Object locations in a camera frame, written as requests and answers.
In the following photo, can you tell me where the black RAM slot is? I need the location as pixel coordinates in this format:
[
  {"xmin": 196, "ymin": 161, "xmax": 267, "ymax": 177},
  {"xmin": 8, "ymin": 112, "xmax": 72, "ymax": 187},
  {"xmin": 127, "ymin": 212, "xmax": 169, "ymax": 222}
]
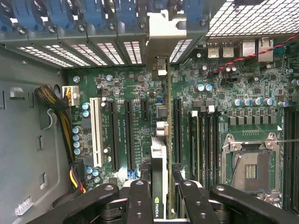
[
  {"xmin": 294, "ymin": 108, "xmax": 299, "ymax": 208},
  {"xmin": 199, "ymin": 106, "xmax": 207, "ymax": 185},
  {"xmin": 289, "ymin": 108, "xmax": 295, "ymax": 208},
  {"xmin": 214, "ymin": 106, "xmax": 221, "ymax": 185},
  {"xmin": 283, "ymin": 108, "xmax": 290, "ymax": 208},
  {"xmin": 206, "ymin": 105, "xmax": 214, "ymax": 185}
]

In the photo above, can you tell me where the CPU socket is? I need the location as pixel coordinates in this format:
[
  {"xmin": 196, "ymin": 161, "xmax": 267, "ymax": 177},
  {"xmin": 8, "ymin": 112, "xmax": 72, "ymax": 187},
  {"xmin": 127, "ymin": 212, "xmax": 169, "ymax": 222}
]
[{"xmin": 221, "ymin": 132, "xmax": 282, "ymax": 201}]

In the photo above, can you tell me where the long black expansion slot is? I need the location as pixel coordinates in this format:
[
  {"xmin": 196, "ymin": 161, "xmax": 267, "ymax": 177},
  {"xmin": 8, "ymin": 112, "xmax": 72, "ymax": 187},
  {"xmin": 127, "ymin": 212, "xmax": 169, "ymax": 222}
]
[
  {"xmin": 124, "ymin": 100, "xmax": 136, "ymax": 172},
  {"xmin": 108, "ymin": 100, "xmax": 120, "ymax": 173}
]

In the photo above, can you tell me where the PCIe x16 expansion slot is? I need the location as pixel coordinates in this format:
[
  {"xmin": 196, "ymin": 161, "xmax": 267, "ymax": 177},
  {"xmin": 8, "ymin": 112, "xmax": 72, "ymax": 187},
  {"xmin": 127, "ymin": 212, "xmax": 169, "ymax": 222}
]
[{"xmin": 173, "ymin": 97, "xmax": 183, "ymax": 165}]

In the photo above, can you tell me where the white PCI expansion slot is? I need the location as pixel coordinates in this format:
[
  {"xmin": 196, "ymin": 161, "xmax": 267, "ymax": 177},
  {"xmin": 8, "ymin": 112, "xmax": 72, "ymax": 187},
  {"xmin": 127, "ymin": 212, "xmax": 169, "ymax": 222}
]
[{"xmin": 89, "ymin": 97, "xmax": 104, "ymax": 168}]

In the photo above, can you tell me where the short black expansion slot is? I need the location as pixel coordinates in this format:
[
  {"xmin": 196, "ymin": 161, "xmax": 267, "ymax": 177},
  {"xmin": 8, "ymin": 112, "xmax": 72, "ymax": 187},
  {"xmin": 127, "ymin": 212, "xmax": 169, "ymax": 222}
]
[{"xmin": 140, "ymin": 99, "xmax": 150, "ymax": 121}]

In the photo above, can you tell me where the green motherboard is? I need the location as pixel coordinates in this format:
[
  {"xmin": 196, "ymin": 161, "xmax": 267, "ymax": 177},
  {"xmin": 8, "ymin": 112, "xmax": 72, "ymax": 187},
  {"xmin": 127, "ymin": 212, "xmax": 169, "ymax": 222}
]
[{"xmin": 64, "ymin": 39, "xmax": 299, "ymax": 210}]

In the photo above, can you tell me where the open black PC case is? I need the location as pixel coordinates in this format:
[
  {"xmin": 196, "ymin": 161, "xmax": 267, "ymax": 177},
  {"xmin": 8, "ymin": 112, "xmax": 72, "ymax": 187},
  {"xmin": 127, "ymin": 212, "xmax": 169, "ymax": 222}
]
[{"xmin": 0, "ymin": 0, "xmax": 299, "ymax": 224}]

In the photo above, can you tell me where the yellow black power cable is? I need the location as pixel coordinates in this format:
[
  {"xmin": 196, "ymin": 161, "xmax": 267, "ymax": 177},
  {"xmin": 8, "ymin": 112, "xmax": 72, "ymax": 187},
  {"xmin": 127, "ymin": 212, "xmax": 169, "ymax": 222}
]
[{"xmin": 34, "ymin": 84, "xmax": 87, "ymax": 194}]

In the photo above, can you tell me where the red black twisted wire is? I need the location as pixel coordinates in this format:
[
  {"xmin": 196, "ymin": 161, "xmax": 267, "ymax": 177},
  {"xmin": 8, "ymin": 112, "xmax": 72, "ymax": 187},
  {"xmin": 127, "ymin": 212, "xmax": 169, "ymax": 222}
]
[{"xmin": 206, "ymin": 32, "xmax": 299, "ymax": 76}]

